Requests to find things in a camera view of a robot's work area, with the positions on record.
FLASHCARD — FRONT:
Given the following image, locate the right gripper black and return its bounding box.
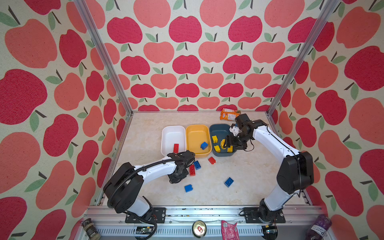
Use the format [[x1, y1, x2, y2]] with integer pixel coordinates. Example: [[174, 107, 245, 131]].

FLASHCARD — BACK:
[[222, 132, 250, 150]]

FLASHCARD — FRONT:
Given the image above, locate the blue lego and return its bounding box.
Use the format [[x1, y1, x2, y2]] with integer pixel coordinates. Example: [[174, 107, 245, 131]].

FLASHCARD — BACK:
[[194, 161, 201, 170], [185, 185, 193, 193], [224, 177, 234, 188], [201, 142, 209, 150]]

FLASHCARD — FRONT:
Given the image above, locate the yellow round lego piece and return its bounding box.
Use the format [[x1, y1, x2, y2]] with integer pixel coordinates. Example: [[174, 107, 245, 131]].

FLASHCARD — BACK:
[[221, 139, 226, 149]]

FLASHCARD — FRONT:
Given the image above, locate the white plastic container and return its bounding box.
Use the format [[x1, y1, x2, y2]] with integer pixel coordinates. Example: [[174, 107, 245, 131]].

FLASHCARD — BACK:
[[161, 126, 187, 156]]

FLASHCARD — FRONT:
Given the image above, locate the yellow plastic container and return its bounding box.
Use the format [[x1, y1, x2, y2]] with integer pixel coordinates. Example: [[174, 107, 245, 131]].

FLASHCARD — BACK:
[[186, 125, 212, 158]]

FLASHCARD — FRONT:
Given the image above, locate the dark teal plastic container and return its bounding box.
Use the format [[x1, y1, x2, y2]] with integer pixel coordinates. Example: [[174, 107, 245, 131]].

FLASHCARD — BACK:
[[209, 124, 237, 157]]

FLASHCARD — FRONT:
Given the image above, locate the small red lego brick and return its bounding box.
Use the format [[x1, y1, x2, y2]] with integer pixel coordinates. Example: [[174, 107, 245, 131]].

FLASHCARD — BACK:
[[208, 157, 216, 165]]

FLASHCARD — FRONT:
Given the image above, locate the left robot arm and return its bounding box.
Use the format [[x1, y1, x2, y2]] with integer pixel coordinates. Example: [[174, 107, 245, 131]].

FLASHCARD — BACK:
[[103, 151, 195, 221]]

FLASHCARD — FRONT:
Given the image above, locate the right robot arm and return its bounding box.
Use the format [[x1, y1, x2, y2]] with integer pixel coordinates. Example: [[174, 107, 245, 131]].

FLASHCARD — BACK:
[[224, 114, 315, 223]]

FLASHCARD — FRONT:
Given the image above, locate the orange snack packet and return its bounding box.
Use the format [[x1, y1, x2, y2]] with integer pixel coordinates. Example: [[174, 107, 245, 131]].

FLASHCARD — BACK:
[[220, 108, 241, 121]]

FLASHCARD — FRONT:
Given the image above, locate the metal drink can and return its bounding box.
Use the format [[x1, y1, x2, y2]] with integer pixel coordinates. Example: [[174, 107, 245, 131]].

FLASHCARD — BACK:
[[192, 220, 207, 239]]

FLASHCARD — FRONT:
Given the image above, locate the green circuit board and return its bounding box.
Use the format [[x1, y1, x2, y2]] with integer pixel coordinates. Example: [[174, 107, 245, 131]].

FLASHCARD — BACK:
[[135, 226, 154, 235]]

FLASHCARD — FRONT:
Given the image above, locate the pink snack wrapper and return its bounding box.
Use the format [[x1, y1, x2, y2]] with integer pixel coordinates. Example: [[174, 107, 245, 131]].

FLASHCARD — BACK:
[[221, 221, 240, 240]]

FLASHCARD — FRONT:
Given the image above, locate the black round object front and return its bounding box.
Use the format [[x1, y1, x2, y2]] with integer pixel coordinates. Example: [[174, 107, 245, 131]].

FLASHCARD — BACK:
[[262, 225, 278, 240]]

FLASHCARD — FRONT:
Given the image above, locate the dark glass jar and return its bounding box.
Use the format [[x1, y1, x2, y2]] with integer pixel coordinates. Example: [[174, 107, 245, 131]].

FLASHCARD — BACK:
[[82, 218, 101, 240]]

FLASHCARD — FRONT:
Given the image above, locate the purple plastic bottle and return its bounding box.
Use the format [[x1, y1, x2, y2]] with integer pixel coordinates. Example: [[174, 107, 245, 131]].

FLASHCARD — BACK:
[[305, 214, 332, 240]]

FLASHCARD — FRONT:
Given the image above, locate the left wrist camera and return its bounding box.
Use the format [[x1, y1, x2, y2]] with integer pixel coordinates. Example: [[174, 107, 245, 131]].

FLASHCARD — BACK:
[[167, 150, 195, 166]]

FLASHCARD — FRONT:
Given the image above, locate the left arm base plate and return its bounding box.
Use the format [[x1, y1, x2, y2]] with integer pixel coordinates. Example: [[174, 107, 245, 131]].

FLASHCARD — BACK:
[[125, 207, 167, 224]]

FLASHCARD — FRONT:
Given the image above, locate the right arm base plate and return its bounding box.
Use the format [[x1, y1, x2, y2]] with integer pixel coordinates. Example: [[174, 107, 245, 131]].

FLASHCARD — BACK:
[[239, 208, 286, 224]]

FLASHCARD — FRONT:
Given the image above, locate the front aluminium rail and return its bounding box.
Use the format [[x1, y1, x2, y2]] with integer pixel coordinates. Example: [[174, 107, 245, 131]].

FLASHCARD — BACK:
[[75, 205, 324, 240]]

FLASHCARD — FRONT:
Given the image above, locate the right aluminium frame post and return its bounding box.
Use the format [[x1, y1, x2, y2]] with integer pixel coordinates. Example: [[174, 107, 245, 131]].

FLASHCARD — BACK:
[[267, 0, 341, 118]]

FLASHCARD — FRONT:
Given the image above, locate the aluminium frame post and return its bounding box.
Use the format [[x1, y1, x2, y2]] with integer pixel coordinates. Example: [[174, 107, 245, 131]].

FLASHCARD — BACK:
[[73, 0, 134, 116], [267, 0, 341, 118]]

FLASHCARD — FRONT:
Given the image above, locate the left aluminium frame post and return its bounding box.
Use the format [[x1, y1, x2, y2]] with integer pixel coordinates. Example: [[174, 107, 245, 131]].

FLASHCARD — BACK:
[[73, 0, 134, 116]]

